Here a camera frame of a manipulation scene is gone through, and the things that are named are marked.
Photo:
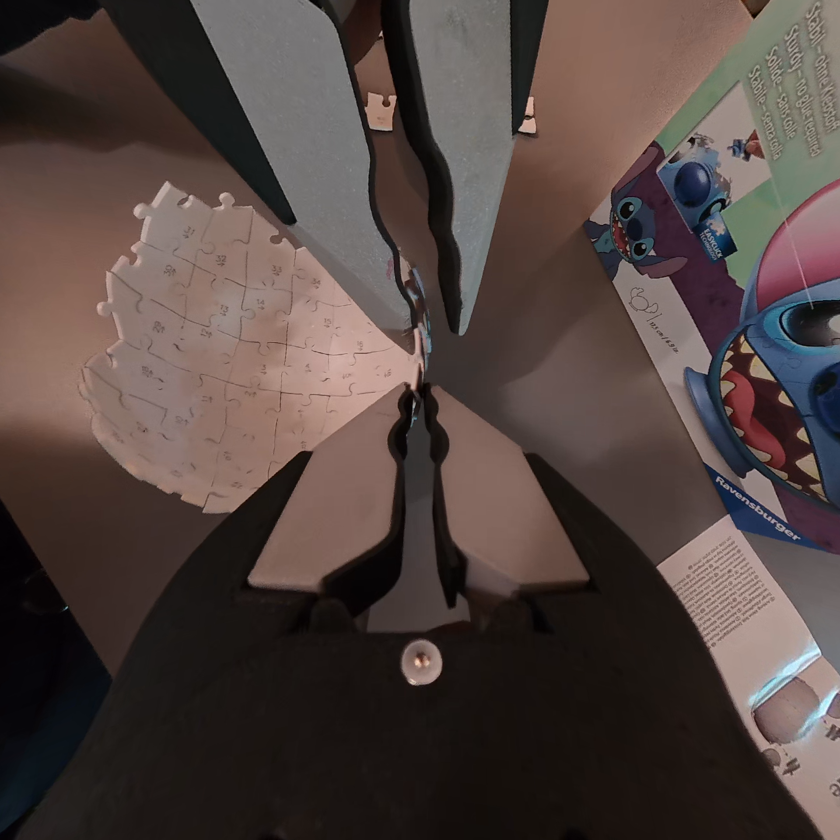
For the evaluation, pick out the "partly built puzzle ball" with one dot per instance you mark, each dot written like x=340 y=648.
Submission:
x=229 y=341

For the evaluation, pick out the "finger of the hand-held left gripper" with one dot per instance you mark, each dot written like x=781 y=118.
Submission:
x=466 y=131
x=289 y=118

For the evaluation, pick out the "white jigsaw puzzle piece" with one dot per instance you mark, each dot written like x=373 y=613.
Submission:
x=526 y=117
x=380 y=111

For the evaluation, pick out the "cartoon puzzle box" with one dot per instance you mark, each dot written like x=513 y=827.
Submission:
x=754 y=197

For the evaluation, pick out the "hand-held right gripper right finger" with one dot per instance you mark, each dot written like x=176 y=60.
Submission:
x=499 y=518

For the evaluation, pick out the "white instruction leaflet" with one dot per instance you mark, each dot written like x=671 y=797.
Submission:
x=735 y=623

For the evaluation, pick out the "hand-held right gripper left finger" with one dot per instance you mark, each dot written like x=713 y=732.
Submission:
x=328 y=512

